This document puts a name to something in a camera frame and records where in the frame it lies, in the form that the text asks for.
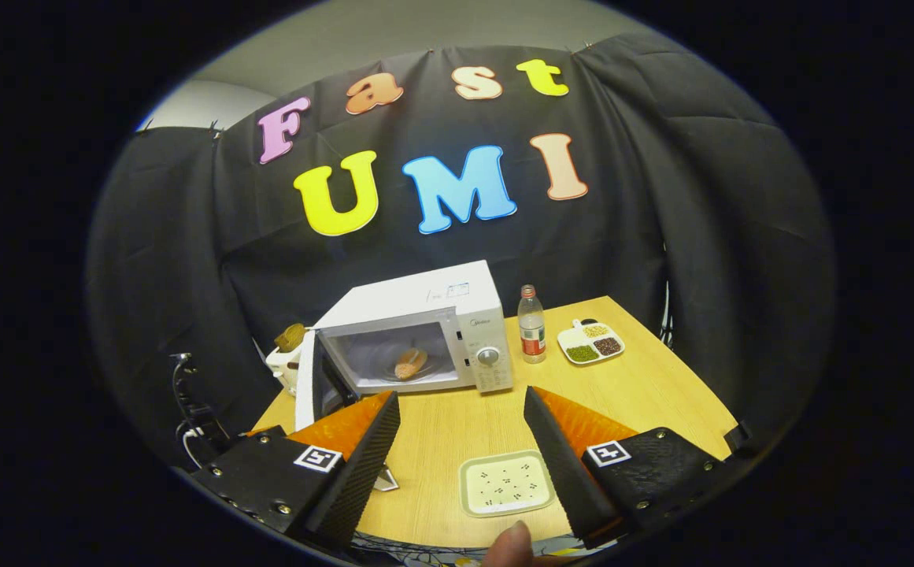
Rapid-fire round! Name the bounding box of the black backdrop cloth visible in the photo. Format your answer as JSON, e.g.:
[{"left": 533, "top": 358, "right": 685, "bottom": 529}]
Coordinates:
[{"left": 87, "top": 31, "right": 835, "bottom": 473}]

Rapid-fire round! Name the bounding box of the clear bottle with red label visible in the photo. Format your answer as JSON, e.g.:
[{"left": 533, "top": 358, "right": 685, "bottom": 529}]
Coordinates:
[{"left": 518, "top": 284, "right": 547, "bottom": 365}]

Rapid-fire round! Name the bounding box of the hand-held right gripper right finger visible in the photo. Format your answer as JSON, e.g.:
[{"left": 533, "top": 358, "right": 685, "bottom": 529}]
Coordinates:
[{"left": 524, "top": 386, "right": 741, "bottom": 550}]

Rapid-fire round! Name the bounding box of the white toaster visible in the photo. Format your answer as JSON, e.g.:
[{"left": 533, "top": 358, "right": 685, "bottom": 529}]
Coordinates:
[{"left": 265, "top": 346, "right": 305, "bottom": 397}]

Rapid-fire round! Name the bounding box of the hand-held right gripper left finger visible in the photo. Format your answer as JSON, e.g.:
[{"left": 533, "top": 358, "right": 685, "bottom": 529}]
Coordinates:
[{"left": 189, "top": 391, "right": 402, "bottom": 552}]

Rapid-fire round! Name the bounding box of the pink bread bun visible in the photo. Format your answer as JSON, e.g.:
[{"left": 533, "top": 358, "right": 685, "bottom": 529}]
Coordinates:
[{"left": 394, "top": 347, "right": 429, "bottom": 381}]

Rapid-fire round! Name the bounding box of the brown toast slice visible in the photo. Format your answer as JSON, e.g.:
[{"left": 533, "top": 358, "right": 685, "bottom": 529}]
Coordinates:
[{"left": 274, "top": 322, "right": 308, "bottom": 354}]

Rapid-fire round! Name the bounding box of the white microwave oven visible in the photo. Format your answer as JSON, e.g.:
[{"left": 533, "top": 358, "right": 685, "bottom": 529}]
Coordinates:
[{"left": 294, "top": 260, "right": 514, "bottom": 432}]

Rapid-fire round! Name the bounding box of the white divided plate with beans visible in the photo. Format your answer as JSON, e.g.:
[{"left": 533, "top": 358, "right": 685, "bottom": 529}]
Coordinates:
[{"left": 557, "top": 318, "right": 626, "bottom": 366}]

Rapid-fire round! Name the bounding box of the pale green rectangular tray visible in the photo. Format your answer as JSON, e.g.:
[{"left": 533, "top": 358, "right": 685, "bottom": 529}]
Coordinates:
[{"left": 458, "top": 450, "right": 558, "bottom": 518}]

